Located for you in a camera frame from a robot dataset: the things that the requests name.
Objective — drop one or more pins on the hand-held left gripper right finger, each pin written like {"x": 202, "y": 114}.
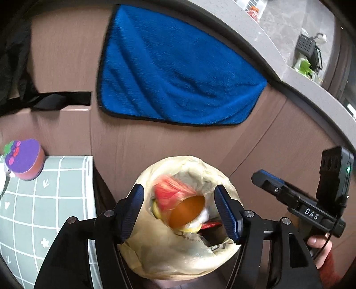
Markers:
{"x": 228, "y": 214}

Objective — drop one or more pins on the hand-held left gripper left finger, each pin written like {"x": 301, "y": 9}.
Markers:
{"x": 130, "y": 214}

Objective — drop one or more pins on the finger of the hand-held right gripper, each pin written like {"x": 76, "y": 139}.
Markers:
{"x": 272, "y": 182}

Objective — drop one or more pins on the orange fruit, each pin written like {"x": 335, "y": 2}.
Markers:
{"x": 186, "y": 211}

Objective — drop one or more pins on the red snack wrapper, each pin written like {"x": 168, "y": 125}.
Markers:
{"x": 169, "y": 193}

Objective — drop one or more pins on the bin with yellowish bag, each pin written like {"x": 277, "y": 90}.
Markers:
{"x": 167, "y": 255}

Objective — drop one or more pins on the person's right hand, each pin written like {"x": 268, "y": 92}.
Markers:
{"x": 319, "y": 244}

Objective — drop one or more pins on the small red flat packet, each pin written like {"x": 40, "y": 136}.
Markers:
{"x": 211, "y": 225}

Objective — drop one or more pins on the white crumpled tissue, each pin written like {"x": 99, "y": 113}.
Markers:
{"x": 202, "y": 215}

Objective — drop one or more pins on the green checked tablecloth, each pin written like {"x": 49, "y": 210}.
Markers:
{"x": 55, "y": 200}

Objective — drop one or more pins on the green leafy vegetable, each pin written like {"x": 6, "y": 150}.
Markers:
{"x": 304, "y": 66}

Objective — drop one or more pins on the purple round box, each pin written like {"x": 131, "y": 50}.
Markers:
{"x": 26, "y": 158}

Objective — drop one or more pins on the light countertop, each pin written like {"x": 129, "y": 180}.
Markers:
{"x": 278, "y": 55}

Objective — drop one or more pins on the white printed wrapper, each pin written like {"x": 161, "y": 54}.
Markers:
{"x": 4, "y": 180}

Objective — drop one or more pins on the blue towel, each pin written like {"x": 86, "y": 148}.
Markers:
{"x": 172, "y": 69}

